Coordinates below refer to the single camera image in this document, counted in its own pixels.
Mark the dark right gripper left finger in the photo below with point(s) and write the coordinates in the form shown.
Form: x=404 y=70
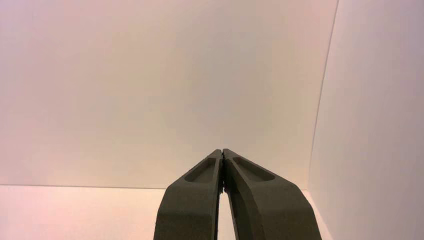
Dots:
x=190 y=205

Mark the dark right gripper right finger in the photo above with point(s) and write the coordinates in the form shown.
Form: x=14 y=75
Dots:
x=268 y=208

